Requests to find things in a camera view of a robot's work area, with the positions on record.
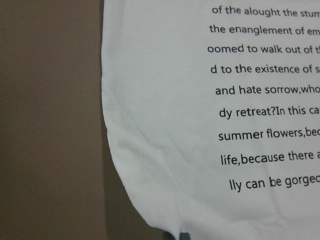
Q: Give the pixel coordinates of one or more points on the white long-sleeve printed shirt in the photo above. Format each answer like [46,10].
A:
[212,110]

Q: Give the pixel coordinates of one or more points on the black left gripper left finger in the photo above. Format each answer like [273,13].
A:
[168,236]

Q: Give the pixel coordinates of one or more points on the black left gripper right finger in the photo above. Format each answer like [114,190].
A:
[184,236]

